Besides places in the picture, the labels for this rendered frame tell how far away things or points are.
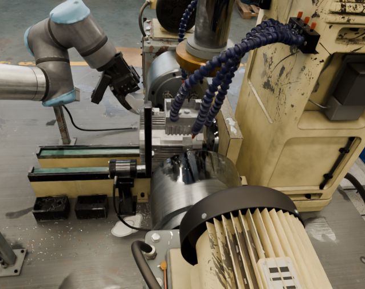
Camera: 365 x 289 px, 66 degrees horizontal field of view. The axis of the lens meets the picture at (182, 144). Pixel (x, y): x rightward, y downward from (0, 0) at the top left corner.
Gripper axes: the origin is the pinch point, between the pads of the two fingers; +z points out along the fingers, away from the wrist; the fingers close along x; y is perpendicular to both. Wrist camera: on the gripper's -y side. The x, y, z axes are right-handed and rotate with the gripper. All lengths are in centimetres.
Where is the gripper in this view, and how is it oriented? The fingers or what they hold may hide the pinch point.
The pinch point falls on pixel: (135, 112)
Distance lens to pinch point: 97.3
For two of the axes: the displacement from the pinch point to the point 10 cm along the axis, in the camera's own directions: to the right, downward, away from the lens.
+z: 4.3, 6.3, 6.4
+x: -1.0, -6.7, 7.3
